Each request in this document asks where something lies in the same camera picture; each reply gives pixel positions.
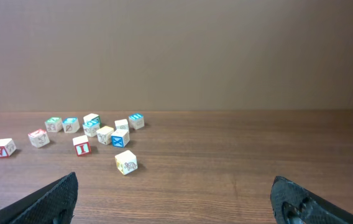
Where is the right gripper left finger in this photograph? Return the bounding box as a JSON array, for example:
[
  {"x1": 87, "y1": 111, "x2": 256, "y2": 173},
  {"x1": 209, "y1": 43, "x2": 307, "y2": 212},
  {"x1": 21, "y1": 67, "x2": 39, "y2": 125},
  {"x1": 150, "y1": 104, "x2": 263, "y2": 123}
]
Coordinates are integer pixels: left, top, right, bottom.
[{"x1": 0, "y1": 172, "x2": 78, "y2": 224}]

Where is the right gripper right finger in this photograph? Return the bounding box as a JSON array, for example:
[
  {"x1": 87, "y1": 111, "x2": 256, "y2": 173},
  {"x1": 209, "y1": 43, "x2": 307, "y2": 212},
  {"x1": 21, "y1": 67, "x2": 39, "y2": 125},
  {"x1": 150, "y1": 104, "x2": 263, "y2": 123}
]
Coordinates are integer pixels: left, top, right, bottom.
[{"x1": 270, "y1": 176, "x2": 353, "y2": 224}]

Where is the red A side block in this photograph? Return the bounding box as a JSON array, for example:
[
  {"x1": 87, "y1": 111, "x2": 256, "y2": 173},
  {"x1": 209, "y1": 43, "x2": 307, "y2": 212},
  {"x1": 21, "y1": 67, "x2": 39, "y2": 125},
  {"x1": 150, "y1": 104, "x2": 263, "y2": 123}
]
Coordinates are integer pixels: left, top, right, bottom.
[{"x1": 0, "y1": 138, "x2": 17, "y2": 158}]

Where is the red I side block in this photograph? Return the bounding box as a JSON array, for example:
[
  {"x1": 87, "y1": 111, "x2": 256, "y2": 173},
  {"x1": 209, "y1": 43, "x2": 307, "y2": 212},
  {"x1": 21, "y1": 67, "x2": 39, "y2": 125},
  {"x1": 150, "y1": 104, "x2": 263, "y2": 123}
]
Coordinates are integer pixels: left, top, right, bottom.
[{"x1": 73, "y1": 135, "x2": 91, "y2": 156}]

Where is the red V letter block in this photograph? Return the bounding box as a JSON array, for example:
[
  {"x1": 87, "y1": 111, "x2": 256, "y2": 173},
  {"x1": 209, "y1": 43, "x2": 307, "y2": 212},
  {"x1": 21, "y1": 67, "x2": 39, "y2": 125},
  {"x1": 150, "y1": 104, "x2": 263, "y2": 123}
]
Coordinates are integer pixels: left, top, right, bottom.
[{"x1": 28, "y1": 129, "x2": 50, "y2": 148}]

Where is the green N letter block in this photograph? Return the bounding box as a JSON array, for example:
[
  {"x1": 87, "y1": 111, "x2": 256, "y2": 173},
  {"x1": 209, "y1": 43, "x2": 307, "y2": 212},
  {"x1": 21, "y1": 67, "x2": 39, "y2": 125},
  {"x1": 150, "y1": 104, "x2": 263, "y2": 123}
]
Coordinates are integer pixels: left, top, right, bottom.
[{"x1": 45, "y1": 117, "x2": 63, "y2": 133}]

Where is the yellow turtle picture block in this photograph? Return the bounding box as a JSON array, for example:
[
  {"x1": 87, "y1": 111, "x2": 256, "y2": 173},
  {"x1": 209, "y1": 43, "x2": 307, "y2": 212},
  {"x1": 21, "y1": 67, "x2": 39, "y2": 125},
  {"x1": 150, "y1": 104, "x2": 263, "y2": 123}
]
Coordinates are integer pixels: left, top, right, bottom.
[{"x1": 115, "y1": 150, "x2": 138, "y2": 175}]

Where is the yellow top block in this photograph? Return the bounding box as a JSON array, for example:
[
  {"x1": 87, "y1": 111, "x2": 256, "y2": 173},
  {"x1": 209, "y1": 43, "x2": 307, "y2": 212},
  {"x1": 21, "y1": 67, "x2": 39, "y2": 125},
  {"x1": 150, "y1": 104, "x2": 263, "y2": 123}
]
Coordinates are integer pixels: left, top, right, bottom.
[{"x1": 96, "y1": 126, "x2": 114, "y2": 145}]

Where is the blue D letter block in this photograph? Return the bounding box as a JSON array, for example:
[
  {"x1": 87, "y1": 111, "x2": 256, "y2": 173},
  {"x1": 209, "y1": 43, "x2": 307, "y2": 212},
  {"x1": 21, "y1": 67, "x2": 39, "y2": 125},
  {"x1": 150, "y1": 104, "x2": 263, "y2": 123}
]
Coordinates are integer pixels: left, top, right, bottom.
[{"x1": 83, "y1": 120, "x2": 100, "y2": 138}]

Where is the plain top wooden block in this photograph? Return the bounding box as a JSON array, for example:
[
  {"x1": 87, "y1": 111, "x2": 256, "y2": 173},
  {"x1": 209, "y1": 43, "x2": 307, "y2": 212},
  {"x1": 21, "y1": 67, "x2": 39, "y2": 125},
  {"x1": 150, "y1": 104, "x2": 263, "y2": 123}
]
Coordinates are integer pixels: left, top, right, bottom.
[{"x1": 83, "y1": 113, "x2": 101, "y2": 123}]

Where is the blue H letter block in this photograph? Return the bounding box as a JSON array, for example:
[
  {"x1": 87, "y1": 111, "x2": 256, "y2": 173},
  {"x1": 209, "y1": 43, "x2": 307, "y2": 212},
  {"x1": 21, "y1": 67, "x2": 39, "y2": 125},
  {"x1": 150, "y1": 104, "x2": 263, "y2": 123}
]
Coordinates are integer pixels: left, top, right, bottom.
[{"x1": 111, "y1": 129, "x2": 130, "y2": 147}]

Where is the blue edged picture block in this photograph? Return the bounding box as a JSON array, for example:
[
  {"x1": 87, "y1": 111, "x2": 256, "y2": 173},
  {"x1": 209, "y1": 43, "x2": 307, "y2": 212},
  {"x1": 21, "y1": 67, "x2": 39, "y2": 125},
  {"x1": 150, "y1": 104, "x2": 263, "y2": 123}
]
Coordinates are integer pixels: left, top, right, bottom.
[{"x1": 114, "y1": 119, "x2": 129, "y2": 130}]

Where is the blue top far block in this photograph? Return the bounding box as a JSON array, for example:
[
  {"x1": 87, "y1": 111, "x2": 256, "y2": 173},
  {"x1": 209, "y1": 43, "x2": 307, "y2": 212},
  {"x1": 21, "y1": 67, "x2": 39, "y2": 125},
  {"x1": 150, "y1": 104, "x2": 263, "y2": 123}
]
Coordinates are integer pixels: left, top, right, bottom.
[{"x1": 128, "y1": 113, "x2": 145, "y2": 130}]

